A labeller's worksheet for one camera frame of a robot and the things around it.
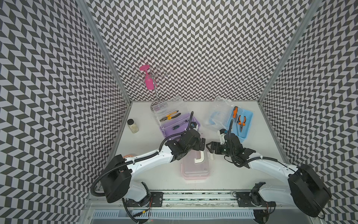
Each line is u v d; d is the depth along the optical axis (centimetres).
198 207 71
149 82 102
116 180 40
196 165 73
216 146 75
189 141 58
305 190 41
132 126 93
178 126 101
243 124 102
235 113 99
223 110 100
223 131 78
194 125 71
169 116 96
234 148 65
